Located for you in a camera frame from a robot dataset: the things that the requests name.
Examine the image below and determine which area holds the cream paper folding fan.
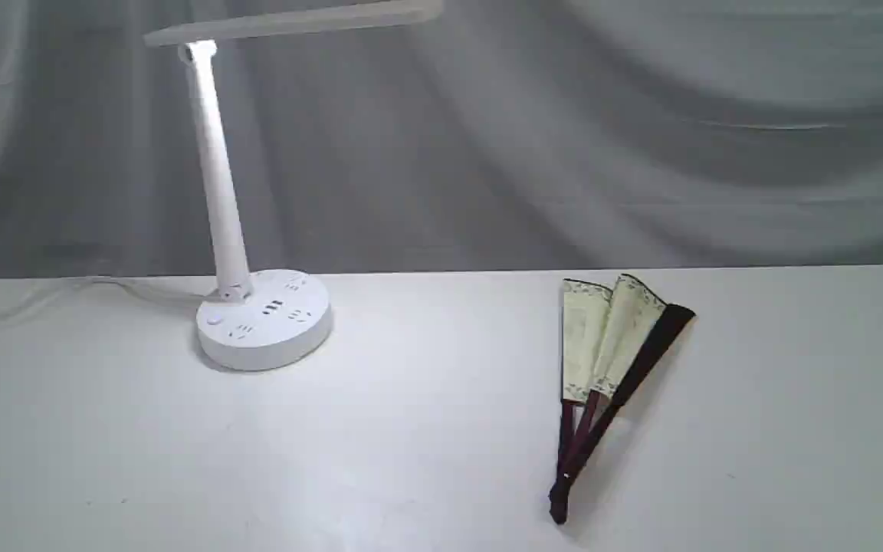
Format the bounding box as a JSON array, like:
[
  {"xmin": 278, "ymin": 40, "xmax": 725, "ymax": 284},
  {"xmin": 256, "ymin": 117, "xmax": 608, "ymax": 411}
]
[{"xmin": 549, "ymin": 274, "xmax": 696, "ymax": 525}]

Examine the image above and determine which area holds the white desk lamp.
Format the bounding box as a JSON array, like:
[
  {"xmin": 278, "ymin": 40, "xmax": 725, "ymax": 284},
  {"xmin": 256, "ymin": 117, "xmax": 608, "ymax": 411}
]
[{"xmin": 143, "ymin": 1, "xmax": 444, "ymax": 373}]

